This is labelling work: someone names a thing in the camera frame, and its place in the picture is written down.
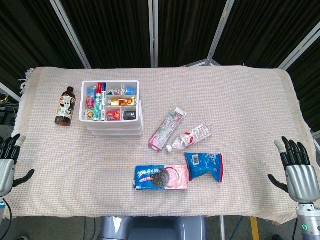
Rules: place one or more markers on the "blue capped marker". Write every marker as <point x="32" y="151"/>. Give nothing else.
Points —
<point x="103" y="100"/>

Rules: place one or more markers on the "clear plastic bin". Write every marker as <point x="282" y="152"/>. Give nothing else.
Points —
<point x="115" y="131"/>
<point x="115" y="125"/>
<point x="117" y="136"/>

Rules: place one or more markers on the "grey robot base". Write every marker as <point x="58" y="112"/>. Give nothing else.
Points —
<point x="152" y="228"/>

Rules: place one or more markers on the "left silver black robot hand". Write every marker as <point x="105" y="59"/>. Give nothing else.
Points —
<point x="6" y="175"/>

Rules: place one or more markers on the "blue pink Oreo box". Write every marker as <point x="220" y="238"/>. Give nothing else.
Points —
<point x="160" y="177"/>

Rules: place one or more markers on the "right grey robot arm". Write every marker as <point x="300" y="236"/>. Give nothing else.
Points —
<point x="307" y="222"/>

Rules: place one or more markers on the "clear plastic water bottle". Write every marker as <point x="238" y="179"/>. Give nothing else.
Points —
<point x="190" y="137"/>

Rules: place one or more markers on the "white drawer organizer box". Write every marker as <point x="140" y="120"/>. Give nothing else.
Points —
<point x="83" y="117"/>

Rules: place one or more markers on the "beige woven tablecloth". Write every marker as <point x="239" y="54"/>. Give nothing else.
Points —
<point x="225" y="105"/>

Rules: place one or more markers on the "red candy pack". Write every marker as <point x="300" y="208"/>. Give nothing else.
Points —
<point x="113" y="115"/>

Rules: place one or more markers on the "dark folding partition screen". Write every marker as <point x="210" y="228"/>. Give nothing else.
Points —
<point x="112" y="32"/>

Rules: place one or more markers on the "small blue packet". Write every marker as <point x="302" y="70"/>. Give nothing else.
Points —
<point x="130" y="90"/>

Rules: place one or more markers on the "blue snack bag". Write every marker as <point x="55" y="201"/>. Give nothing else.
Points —
<point x="203" y="167"/>

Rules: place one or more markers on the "red wrapped candy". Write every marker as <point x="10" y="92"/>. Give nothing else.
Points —
<point x="90" y="103"/>

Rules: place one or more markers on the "small green triangle piece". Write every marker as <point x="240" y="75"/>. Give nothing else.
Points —
<point x="110" y="93"/>

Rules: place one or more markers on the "brown glass bottle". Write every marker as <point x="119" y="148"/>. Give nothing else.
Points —
<point x="65" y="107"/>

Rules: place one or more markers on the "red capped marker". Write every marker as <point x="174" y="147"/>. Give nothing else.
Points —
<point x="98" y="100"/>

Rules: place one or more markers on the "pink floral carton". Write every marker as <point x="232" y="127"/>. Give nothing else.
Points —
<point x="166" y="130"/>

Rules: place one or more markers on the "yellow red candy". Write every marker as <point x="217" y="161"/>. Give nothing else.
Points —
<point x="90" y="115"/>

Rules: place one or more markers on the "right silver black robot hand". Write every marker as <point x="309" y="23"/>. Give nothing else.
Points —
<point x="301" y="182"/>

